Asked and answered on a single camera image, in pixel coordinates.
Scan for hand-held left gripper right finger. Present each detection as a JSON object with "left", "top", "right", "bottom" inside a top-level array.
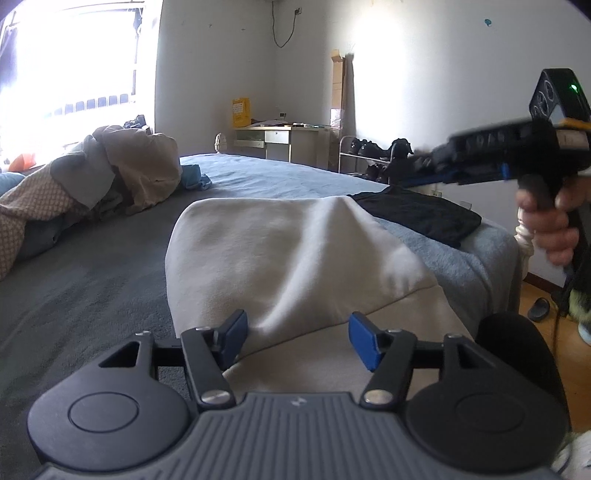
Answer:
[{"left": 348, "top": 311, "right": 481, "bottom": 409}]

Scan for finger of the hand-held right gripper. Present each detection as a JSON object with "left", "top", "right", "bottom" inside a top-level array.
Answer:
[{"left": 402, "top": 164, "right": 511, "bottom": 188}]

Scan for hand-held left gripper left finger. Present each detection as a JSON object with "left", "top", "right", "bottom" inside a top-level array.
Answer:
[{"left": 98, "top": 309, "right": 250, "bottom": 409}]

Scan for beige zip jacket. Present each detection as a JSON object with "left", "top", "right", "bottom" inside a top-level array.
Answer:
[{"left": 165, "top": 196, "right": 476, "bottom": 395}]

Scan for person's right hand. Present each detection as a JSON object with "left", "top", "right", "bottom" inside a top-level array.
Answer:
[{"left": 515, "top": 173, "right": 591, "bottom": 268}]

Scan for black folded garment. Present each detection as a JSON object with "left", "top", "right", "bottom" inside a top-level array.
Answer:
[{"left": 347, "top": 191, "right": 483, "bottom": 249}]

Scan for metal shoe rack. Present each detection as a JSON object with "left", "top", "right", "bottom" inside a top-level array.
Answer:
[{"left": 337, "top": 136, "right": 416, "bottom": 185}]

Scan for grey-blue bed blanket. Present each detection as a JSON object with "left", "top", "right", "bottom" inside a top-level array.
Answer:
[{"left": 0, "top": 154, "right": 525, "bottom": 467}]

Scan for tall cardboard box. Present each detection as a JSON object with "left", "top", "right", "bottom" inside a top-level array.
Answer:
[{"left": 329, "top": 50, "right": 355, "bottom": 130}]

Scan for black slipper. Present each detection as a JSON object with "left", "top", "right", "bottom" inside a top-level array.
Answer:
[{"left": 527, "top": 298, "right": 552, "bottom": 322}]

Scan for small teal cloth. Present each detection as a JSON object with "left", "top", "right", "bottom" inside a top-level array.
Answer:
[{"left": 180, "top": 164, "right": 213, "bottom": 191}]

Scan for cream desk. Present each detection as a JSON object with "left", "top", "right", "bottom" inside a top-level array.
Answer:
[{"left": 233, "top": 121, "right": 342, "bottom": 171}]

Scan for dark blue-grey garment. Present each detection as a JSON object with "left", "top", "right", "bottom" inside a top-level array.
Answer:
[{"left": 18, "top": 203, "right": 125, "bottom": 259}]

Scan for grey crumpled garment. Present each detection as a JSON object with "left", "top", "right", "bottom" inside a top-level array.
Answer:
[{"left": 50, "top": 138, "right": 118, "bottom": 208}]

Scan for yellow box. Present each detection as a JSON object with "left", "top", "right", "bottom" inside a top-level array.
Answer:
[{"left": 231, "top": 96, "right": 252, "bottom": 127}]

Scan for dark windowsill clutter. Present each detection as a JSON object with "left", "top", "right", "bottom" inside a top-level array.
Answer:
[{"left": 122, "top": 114, "right": 153, "bottom": 134}]

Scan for checkered knit garment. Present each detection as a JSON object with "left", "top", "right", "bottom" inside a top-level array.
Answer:
[{"left": 0, "top": 159, "right": 93, "bottom": 280}]

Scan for bright window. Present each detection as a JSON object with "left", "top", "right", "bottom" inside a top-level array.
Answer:
[{"left": 0, "top": 0, "right": 162, "bottom": 162}]

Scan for cream bed footboard post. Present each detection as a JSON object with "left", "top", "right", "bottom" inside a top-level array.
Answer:
[{"left": 514, "top": 203, "right": 536, "bottom": 280}]

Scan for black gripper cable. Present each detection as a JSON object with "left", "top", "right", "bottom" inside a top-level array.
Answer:
[{"left": 551, "top": 272, "right": 573, "bottom": 352}]

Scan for black air conditioner cord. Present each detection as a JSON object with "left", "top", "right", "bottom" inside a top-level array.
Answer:
[{"left": 271, "top": 0, "right": 303, "bottom": 48}]

